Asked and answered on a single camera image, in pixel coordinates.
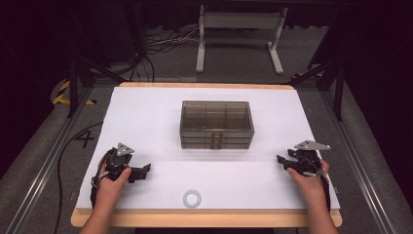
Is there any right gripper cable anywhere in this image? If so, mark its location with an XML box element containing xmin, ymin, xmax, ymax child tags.
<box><xmin>319</xmin><ymin>169</ymin><xmax>333</xmax><ymax>213</ymax></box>

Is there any white metal stand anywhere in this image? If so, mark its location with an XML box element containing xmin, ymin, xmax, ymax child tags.
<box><xmin>195</xmin><ymin>4</ymin><xmax>289</xmax><ymax>76</ymax></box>

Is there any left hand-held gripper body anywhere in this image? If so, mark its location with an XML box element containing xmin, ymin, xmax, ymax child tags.
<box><xmin>104</xmin><ymin>142</ymin><xmax>146</xmax><ymax>183</ymax></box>

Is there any yellow black hazard tape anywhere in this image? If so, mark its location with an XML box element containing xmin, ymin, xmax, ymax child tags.
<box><xmin>52</xmin><ymin>80</ymin><xmax>97</xmax><ymax>106</ymax></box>

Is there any clear plastic drawer box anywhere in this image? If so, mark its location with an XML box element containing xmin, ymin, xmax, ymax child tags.
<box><xmin>179</xmin><ymin>99</ymin><xmax>255</xmax><ymax>150</ymax></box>

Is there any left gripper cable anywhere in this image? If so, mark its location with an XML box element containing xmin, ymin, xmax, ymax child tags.
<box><xmin>90</xmin><ymin>149</ymin><xmax>111</xmax><ymax>210</ymax></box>

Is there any white table mat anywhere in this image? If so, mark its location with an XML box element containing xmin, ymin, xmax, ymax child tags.
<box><xmin>75</xmin><ymin>86</ymin><xmax>341</xmax><ymax>211</ymax></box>

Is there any wooden table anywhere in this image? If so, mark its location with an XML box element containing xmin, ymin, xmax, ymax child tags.
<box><xmin>70</xmin><ymin>81</ymin><xmax>343</xmax><ymax>228</ymax></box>

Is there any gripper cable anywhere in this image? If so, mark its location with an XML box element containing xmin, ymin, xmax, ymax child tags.
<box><xmin>90</xmin><ymin>149</ymin><xmax>111</xmax><ymax>210</ymax></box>
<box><xmin>319</xmin><ymin>169</ymin><xmax>333</xmax><ymax>213</ymax></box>

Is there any person's left hand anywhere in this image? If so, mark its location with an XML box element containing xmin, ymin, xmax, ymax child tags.
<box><xmin>94</xmin><ymin>165</ymin><xmax>132</xmax><ymax>210</ymax></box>

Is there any aluminium rail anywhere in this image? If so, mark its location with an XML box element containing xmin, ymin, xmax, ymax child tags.
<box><xmin>319</xmin><ymin>90</ymin><xmax>398</xmax><ymax>234</ymax></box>
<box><xmin>4</xmin><ymin>87</ymin><xmax>95</xmax><ymax>234</ymax></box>

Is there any bundle of floor cables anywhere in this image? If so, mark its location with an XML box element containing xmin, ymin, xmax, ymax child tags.
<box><xmin>131</xmin><ymin>26</ymin><xmax>201</xmax><ymax>83</ymax></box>

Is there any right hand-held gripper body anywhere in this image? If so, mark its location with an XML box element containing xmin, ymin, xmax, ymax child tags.
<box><xmin>286</xmin><ymin>139</ymin><xmax>332</xmax><ymax>178</ymax></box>

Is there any black metal frame stand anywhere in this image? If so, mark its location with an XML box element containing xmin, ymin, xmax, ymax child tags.
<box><xmin>66</xmin><ymin>53</ymin><xmax>129</xmax><ymax>119</ymax></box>
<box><xmin>290</xmin><ymin>57</ymin><xmax>347</xmax><ymax>122</ymax></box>

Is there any person's right hand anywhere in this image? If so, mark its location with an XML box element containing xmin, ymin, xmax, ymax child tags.
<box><xmin>285</xmin><ymin>158</ymin><xmax>331</xmax><ymax>210</ymax></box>

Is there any white spiral hair tie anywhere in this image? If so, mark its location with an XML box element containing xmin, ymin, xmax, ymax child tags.
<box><xmin>182</xmin><ymin>189</ymin><xmax>203</xmax><ymax>209</ymax></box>

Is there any black floor cable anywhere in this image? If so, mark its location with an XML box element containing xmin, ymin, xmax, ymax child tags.
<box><xmin>53</xmin><ymin>121</ymin><xmax>105</xmax><ymax>234</ymax></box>

